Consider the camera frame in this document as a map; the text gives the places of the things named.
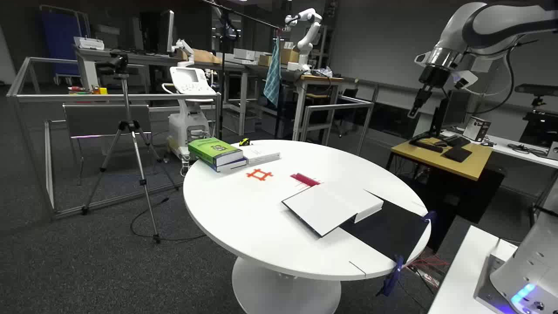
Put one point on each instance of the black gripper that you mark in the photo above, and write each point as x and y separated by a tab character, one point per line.
432	78

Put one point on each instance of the dark blue hardcover book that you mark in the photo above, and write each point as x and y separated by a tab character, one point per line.
324	205

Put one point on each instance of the small white robot arm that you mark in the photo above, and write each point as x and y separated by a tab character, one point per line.
307	31

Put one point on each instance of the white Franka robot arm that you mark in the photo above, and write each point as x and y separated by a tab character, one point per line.
499	26

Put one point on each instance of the white flat book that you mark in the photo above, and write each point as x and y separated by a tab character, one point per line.
261	153

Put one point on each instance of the green book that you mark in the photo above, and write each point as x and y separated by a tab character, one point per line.
211	148

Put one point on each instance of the black square pad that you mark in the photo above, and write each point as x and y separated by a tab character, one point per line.
457	153

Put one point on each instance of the small patterned box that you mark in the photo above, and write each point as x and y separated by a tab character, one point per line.
478	129

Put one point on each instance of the yellow wooden side table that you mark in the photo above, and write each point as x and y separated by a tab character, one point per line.
464	165

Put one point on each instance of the grey metal railing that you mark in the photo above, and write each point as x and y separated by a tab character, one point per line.
336	106

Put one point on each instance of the wooden top workbench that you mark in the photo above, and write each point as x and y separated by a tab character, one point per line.
324	78

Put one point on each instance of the long white bench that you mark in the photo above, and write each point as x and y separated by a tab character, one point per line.
523	151

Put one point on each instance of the blue table clamp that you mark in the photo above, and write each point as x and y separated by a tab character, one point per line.
429	219
392	275

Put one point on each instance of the black equipment stand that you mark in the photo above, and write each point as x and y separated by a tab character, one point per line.
540	123

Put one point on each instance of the black mat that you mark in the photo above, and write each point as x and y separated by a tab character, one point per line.
389	232

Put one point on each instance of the red marker piece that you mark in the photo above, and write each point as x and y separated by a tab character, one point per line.
303	179

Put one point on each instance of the brown cardboard box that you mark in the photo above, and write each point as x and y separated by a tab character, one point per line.
288	55
204	55

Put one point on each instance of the teal hanging cloth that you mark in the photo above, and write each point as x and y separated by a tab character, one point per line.
272	75

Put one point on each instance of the white rectangular table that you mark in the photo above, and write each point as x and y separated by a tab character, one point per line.
459	279

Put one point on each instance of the small yellow black object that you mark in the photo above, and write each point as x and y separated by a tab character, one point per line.
244	141

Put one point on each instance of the white round table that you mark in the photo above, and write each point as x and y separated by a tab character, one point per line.
249	219

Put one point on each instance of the black boom pole stand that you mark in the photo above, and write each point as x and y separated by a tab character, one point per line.
223	34

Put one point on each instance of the white medical monitor cart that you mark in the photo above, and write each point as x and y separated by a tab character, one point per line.
188	80

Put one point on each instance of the dark computer monitor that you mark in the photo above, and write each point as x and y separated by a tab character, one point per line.
157	27

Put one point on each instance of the colourful toy blocks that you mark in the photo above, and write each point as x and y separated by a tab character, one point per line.
87	89

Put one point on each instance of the small white box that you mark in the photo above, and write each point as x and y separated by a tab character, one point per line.
89	41

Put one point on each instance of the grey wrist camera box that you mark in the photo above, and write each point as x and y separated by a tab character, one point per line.
464	80

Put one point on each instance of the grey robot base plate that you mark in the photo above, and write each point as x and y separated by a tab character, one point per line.
486	279

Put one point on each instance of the black camera tripod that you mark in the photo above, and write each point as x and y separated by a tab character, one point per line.
136	150

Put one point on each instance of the black camera on tripod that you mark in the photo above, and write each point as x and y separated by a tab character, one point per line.
120	61

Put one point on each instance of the grey metal frame table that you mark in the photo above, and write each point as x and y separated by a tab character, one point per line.
87	95

